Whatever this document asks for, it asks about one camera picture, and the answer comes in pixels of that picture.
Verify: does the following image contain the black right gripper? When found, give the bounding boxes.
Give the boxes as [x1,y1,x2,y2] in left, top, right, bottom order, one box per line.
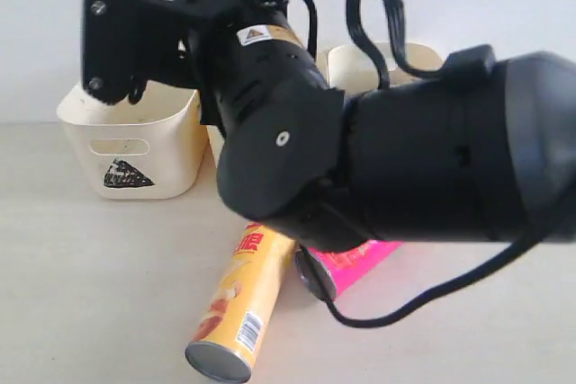
[184,0,345,252]

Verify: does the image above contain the cream bin circle mark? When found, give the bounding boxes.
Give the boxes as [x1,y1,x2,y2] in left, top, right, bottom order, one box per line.
[326,42,443,94]

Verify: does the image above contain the cream bin triangle mark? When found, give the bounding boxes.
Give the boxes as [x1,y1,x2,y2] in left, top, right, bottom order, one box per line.
[56,80,203,201]

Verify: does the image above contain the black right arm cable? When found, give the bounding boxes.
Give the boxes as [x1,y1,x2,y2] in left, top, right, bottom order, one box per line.
[269,0,541,330]

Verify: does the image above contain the cream bin square mark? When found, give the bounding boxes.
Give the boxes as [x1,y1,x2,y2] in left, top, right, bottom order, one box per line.
[206,126,224,166]

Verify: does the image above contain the pink chips can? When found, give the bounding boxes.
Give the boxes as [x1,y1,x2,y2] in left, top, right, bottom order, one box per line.
[309,239,402,300]

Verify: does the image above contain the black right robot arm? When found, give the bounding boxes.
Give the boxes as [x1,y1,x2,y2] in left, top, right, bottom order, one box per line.
[190,0,575,251]

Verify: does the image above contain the yellow chips can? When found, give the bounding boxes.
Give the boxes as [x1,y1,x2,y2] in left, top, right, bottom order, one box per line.
[184,222,295,383]

